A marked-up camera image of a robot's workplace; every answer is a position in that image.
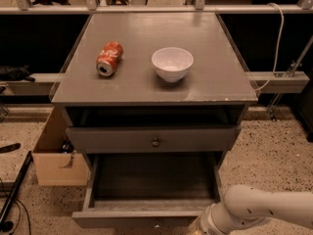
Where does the grey bottom drawer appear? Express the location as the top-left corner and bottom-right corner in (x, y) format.
(72, 152), (221, 228)

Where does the grey drawer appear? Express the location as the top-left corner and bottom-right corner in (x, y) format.
(67, 125), (241, 154)
(72, 152), (221, 228)

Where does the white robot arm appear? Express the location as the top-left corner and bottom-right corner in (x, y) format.
(188, 185), (313, 235)

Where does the round drawer knob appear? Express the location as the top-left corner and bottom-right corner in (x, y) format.
(152, 138), (160, 147)

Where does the grey middle drawer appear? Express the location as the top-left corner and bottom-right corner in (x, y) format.
(67, 125), (241, 154)

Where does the grey wooden drawer cabinet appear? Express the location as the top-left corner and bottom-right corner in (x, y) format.
(48, 11), (259, 168)

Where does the cardboard box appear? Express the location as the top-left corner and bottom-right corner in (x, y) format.
(32, 108), (90, 186)

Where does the white bowl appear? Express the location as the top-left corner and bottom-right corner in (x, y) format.
(152, 47), (194, 82)

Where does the black pole on floor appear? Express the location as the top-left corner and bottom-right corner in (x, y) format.
(0, 152), (32, 231)

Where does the crushed orange soda can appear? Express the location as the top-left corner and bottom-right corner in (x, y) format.
(96, 41), (123, 76)

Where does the black bag on ledge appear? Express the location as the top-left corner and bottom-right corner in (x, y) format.
(0, 66), (35, 82)

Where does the white cable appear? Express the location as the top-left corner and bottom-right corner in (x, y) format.
(252, 2), (285, 93)

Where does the metal railing frame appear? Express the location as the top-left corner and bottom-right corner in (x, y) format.
(0, 0), (313, 15)

